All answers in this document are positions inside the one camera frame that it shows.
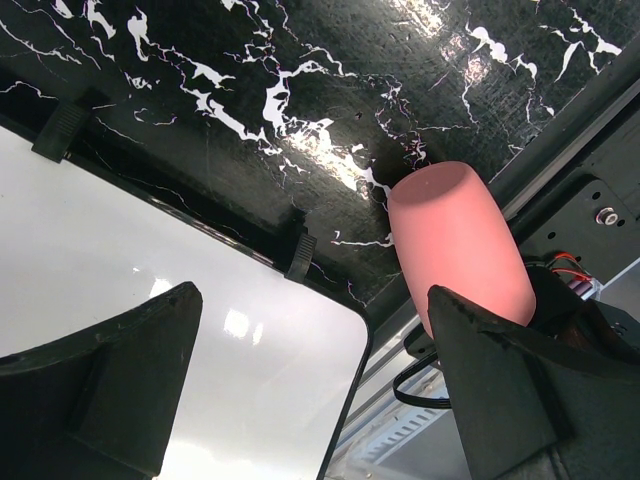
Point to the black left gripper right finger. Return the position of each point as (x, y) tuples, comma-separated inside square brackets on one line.
[(528, 406)]

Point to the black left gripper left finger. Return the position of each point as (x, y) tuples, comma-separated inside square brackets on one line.
[(100, 403)]

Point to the pink plastic cup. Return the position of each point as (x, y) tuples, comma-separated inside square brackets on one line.
[(448, 231)]

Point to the white cable duct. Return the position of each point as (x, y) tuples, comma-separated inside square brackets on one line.
[(402, 427)]

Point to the aluminium rail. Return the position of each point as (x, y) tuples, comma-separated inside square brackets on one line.
[(438, 452)]

